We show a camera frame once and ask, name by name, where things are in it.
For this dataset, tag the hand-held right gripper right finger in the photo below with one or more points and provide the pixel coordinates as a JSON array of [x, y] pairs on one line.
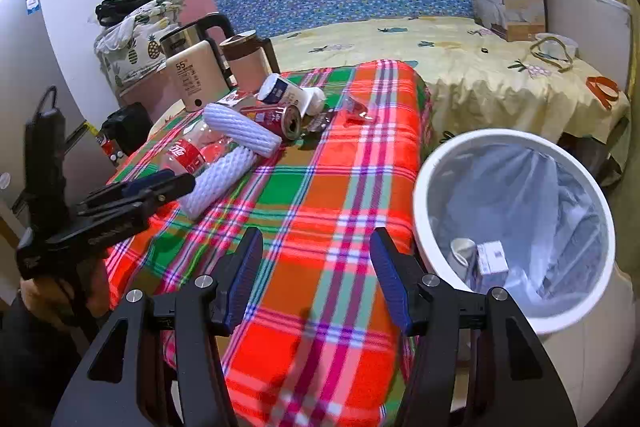
[[387, 277]]

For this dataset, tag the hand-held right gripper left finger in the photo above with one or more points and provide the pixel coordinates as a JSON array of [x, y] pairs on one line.
[[245, 277]]

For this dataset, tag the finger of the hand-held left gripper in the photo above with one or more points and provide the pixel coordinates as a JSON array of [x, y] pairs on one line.
[[172, 187], [145, 184]]

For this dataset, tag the red plastic cup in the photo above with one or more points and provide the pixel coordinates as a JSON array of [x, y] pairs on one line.
[[187, 157]]

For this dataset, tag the white foam net sleeve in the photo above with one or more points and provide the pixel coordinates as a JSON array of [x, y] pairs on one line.
[[220, 179], [240, 129]]

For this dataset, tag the white round trash bin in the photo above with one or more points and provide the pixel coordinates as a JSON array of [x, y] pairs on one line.
[[425, 227]]

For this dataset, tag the red drink can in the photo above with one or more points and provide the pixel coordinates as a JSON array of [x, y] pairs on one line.
[[287, 124]]

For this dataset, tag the white blue yogurt bottle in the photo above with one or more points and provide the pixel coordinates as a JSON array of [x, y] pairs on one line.
[[280, 91]]

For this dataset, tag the person's left hand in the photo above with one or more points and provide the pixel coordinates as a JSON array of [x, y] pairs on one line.
[[37, 297]]

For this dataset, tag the black pouch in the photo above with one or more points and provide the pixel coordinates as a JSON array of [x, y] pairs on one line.
[[127, 127]]

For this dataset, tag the white paper cup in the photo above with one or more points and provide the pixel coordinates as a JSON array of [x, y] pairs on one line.
[[460, 252]]

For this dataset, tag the red green plaid blanket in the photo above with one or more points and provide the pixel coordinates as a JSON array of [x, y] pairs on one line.
[[310, 207]]

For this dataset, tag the small white box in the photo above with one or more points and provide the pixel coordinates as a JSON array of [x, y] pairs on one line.
[[492, 257]]

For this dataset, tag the beige flat appliance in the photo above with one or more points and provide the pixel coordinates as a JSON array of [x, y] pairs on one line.
[[197, 77]]

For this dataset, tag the grey refrigerator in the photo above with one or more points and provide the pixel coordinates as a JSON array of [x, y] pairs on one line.
[[30, 57]]

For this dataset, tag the pineapple-print fabric bundle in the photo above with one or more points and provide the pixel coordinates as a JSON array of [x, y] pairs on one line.
[[135, 52]]

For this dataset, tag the beige electric kettle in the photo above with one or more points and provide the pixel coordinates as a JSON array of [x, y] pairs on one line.
[[185, 38]]

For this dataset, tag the crumpled clear foil wrapper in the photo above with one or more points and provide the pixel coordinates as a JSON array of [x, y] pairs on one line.
[[317, 123]]

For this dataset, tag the translucent plastic bin liner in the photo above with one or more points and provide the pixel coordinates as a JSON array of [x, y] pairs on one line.
[[525, 192]]

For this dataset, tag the crumpled white tissue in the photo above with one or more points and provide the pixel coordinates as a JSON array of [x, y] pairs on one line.
[[314, 99]]

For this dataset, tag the red clear plastic wrapper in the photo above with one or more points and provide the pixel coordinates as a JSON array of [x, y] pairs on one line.
[[357, 109]]

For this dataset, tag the yellow fruit-print bedsheet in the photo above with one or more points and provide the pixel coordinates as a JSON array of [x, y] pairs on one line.
[[475, 72]]

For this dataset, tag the clear plastic bowl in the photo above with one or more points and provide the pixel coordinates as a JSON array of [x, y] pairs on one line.
[[555, 49]]

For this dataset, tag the white board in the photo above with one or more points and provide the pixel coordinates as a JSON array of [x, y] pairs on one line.
[[585, 27]]

